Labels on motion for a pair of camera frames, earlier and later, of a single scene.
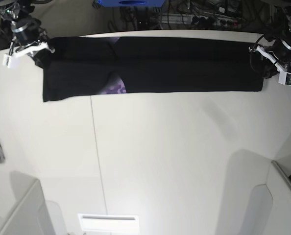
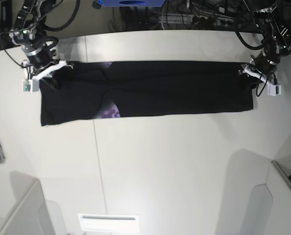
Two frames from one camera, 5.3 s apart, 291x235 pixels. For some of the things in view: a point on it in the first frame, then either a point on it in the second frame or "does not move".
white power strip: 185,18 does not move
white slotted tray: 109,223 does not move
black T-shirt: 82,66 → 96,90
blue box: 132,3 does not move
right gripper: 279,51 → 263,66
